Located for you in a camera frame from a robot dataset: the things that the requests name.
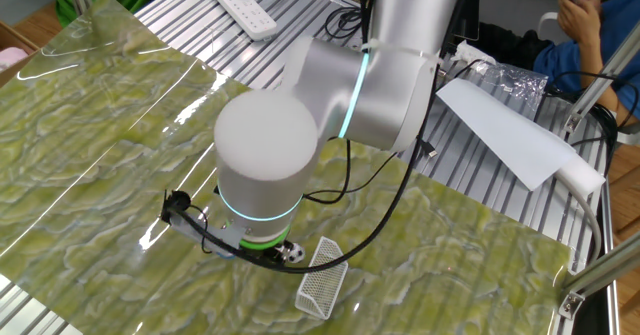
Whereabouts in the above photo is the black USB cable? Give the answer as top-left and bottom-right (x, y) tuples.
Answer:
(417, 59), (481, 159)

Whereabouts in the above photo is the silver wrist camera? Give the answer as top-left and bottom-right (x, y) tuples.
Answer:
(168, 213), (250, 261)

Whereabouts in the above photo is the black camera cable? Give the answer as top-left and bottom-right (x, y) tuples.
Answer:
(159, 0), (476, 275)

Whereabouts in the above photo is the white curved tube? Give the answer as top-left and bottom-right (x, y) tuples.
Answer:
(536, 10), (561, 32)

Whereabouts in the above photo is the black and white soccer ball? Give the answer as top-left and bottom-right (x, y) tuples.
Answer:
(286, 243), (307, 265)

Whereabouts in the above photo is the person in blue shirt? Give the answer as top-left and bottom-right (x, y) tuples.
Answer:
(532, 0), (640, 121)

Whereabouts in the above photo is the white power strip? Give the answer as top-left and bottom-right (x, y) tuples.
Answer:
(210, 0), (278, 41)

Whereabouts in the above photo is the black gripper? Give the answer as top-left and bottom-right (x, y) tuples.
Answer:
(252, 241), (296, 268)

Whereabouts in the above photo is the bystander left hand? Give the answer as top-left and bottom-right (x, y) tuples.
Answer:
(556, 0), (604, 47)

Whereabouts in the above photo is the pink soft item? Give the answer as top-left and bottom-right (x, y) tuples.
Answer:
(0, 46), (30, 74)

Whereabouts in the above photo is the white foam block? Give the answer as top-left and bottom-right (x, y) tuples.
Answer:
(552, 149), (607, 197)

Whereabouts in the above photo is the grey flexible hose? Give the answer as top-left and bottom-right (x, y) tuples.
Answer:
(554, 172), (604, 269)

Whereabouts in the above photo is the white mesh miniature goal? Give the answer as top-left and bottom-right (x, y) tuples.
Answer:
(294, 236), (350, 320)

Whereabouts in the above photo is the white paper sheet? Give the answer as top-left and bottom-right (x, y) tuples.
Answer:
(435, 77), (581, 192)

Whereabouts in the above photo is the clear plastic bag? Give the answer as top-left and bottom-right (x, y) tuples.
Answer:
(469, 59), (549, 109)

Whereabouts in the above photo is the bystander left forearm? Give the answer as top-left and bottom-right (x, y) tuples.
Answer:
(578, 39), (639, 129)

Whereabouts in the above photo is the white cloth wad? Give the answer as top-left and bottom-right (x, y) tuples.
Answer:
(454, 39), (484, 65)

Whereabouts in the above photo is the green marble pattern mat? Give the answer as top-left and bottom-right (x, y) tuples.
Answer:
(0, 0), (574, 335)

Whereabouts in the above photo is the brown cardboard box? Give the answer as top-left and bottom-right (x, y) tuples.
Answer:
(0, 20), (41, 89)

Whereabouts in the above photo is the black laptop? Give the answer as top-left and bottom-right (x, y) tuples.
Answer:
(452, 0), (481, 41)

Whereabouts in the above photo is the black cable bundle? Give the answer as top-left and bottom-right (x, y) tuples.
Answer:
(544, 69), (640, 176)

